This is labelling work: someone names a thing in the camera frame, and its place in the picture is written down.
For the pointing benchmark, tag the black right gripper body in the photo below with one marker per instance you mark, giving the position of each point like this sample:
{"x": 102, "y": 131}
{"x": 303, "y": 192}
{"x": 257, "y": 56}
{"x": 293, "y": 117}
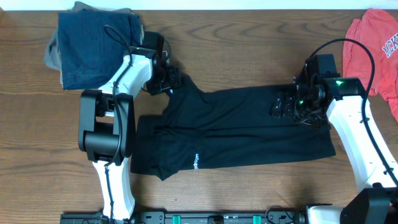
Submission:
{"x": 282, "y": 104}

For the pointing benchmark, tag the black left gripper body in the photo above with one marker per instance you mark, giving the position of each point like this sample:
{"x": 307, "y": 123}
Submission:
{"x": 171, "y": 78}

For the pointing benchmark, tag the black t-shirt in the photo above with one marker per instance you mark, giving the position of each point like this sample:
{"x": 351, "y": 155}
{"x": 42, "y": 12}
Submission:
{"x": 226, "y": 128}

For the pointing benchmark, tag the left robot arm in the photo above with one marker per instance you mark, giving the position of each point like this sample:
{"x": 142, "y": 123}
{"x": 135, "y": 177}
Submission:
{"x": 106, "y": 124}

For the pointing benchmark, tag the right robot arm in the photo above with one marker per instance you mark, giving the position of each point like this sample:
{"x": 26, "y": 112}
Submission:
{"x": 324, "y": 96}

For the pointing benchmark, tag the folded navy blue trousers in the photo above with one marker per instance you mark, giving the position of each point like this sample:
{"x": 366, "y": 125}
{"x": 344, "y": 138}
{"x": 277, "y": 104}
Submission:
{"x": 90, "y": 49}

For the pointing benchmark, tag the red printed t-shirt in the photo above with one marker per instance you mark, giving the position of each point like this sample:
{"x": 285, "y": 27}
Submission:
{"x": 377, "y": 31}

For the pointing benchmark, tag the folded khaki beige trousers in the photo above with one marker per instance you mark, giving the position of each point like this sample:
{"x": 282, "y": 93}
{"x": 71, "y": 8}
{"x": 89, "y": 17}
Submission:
{"x": 51, "y": 56}

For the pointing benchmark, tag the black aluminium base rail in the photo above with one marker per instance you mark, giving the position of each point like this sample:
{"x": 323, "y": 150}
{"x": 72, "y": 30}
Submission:
{"x": 277, "y": 217}

